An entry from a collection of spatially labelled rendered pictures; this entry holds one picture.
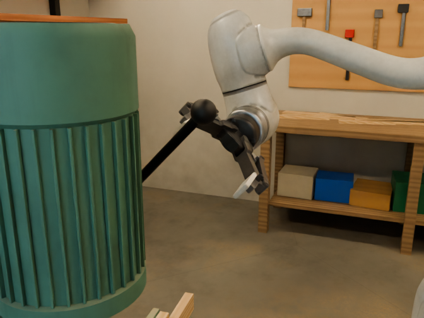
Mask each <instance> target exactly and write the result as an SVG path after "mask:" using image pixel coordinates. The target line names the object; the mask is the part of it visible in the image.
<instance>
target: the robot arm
mask: <svg viewBox="0 0 424 318"><path fill-rule="evenodd" d="M208 48H209V54H210V58H211V63H212V67H213V71H214V73H215V76H216V80H217V82H218V84H219V86H220V88H221V91H222V94H223V98H224V101H225V107H226V112H227V118H226V119H225V120H221V119H220V118H219V117H218V112H219V111H218V109H216V110H217V115H216V118H215V120H214V121H213V122H212V123H211V124H208V125H205V126H202V125H198V126H197V127H196V128H198V129H200V130H202V131H205V132H207V133H210V134H211V136H212V138H215V139H217V140H219V141H220V142H221V144H222V145H223V147H224V148H225V149H226V150H227V151H229V152H230V153H232V155H233V157H234V160H235V161H236V162H238V164H239V166H240V169H241V171H242V173H243V176H244V179H245V180H244V181H243V182H242V184H241V185H240V187H239V188H238V189H237V191H236V192H235V194H234V195H233V197H234V198H235V199H237V198H238V197H239V196H240V195H241V194H242V193H243V192H245V191H246V192H247V193H251V192H252V191H253V190H254V189H255V192H256V193H257V194H258V195H260V194H261V193H263V192H264V191H265V190H266V189H267V188H268V187H269V181H268V176H267V173H266V169H265V166H264V161H265V159H264V157H263V156H261V155H260V156H258V155H257V156H256V155H255V154H254V153H253V150H255V149H256V148H258V147H259V146H260V144H263V143H265V142H266V141H267V140H269V139H270V138H271V136H272V135H273V134H274V133H275V131H276V129H277V127H278V124H279V120H280V115H279V111H278V108H277V106H276V102H275V101H274V99H273V97H272V95H271V92H270V90H269V87H268V84H267V81H266V76H265V75H267V74H268V73H269V72H270V71H273V69H274V67H275V65H276V64H277V62H278V61H279V60H281V59H282V58H284V57H286V56H289V55H293V54H304V55H308V56H312V57H315V58H317V59H320V60H322V61H325V62H328V63H329V64H332V65H335V66H337V67H339V68H342V69H345V70H347V71H350V72H352V73H355V74H357V75H360V76H363V77H364V78H367V79H369V80H372V81H375V82H377V83H380V84H383V85H386V86H391V87H394V88H400V89H406V90H424V57H419V58H404V57H397V56H393V55H390V54H386V53H384V52H381V51H378V50H375V49H371V48H369V47H366V46H364V45H360V44H357V43H354V42H352V41H349V40H346V39H343V38H340V37H337V36H335V35H331V34H329V33H326V32H322V31H319V30H314V29H311V28H303V27H290V28H279V29H268V28H266V27H264V26H262V25H261V24H259V25H253V24H252V22H251V19H250V17H249V16H248V15H246V14H245V13H244V12H243V11H241V10H237V9H231V10H228V11H226V12H224V13H222V14H220V15H218V16H217V17H215V18H214V19H213V20H212V21H211V24H210V27H209V30H208ZM192 105H193V103H191V102H187V103H186V104H185V105H184V106H183V107H182V108H181V109H180V110H179V114H180V115H182V116H183V118H181V120H180V121H179V122H180V123H181V125H180V126H179V128H178V129H177V130H176V131H175V132H174V133H173V135H175V134H176V133H177V132H178V131H179V130H180V129H181V128H182V127H183V125H184V124H185V123H186V122H187V121H188V120H189V119H190V118H191V107H192ZM411 318H424V278H423V280H422V281H421V283H420V285H419V287H418V289H417V291H416V295H415V300H414V304H413V310H412V315H411Z"/></svg>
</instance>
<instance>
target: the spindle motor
mask: <svg viewBox="0 0 424 318"><path fill-rule="evenodd" d="M138 108H139V101H138V74H137V59H136V36H135V34H134V32H133V30H132V28H131V27H130V25H129V24H120V23H94V22H0V316H1V317H2V318H109V317H112V316H113V315H116V314H117V313H119V312H121V311H122V310H124V309H125V308H127V307H128V306H130V305H131V304H132V303H133V302H134V301H135V300H136V299H137V298H138V297H139V296H140V294H141V293H142V292H143V290H144V288H145V286H146V254H145V240H144V213H143V185H142V171H141V143H140V129H139V111H138Z"/></svg>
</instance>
